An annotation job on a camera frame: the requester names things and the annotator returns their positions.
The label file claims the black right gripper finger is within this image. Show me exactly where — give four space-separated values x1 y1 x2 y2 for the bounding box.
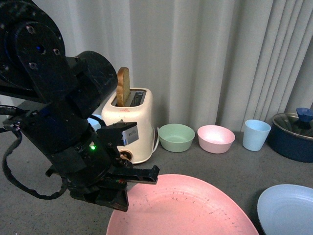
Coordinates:
107 165 160 184

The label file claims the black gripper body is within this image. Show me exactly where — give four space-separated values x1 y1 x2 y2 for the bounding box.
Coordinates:
47 121 138 202

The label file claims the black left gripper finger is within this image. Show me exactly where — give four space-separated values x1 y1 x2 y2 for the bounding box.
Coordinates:
85 188 129 212

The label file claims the pink plate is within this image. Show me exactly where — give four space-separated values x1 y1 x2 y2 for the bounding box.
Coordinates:
107 174 258 235

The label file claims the light blue plate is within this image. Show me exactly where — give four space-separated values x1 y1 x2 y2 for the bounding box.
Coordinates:
257 184 313 235

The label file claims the light blue cup left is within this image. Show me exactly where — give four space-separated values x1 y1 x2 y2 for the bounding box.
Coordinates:
88 118 101 131

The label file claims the light blue cup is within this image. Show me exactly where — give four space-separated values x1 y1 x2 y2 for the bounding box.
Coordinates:
88 118 101 131
243 119 271 151

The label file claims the mint green bowl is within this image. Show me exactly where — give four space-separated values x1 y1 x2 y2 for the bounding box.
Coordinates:
158 124 195 153

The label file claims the cream white toaster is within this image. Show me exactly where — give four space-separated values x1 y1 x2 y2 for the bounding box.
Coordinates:
101 88 157 164

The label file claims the toasted bread slice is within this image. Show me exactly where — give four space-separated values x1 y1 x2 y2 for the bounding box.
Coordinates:
116 67 130 107

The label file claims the pink bowl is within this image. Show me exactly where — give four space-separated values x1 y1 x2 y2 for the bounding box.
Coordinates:
197 125 235 154

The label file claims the light blue cup right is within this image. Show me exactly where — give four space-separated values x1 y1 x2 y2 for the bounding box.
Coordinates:
243 119 271 151

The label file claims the glass pot lid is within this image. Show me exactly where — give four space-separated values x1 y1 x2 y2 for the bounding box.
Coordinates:
272 108 313 140

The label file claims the dark blue pot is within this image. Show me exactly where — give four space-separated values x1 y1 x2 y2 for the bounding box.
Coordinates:
267 123 313 163

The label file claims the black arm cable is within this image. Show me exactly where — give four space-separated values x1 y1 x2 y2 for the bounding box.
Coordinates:
0 104 68 200

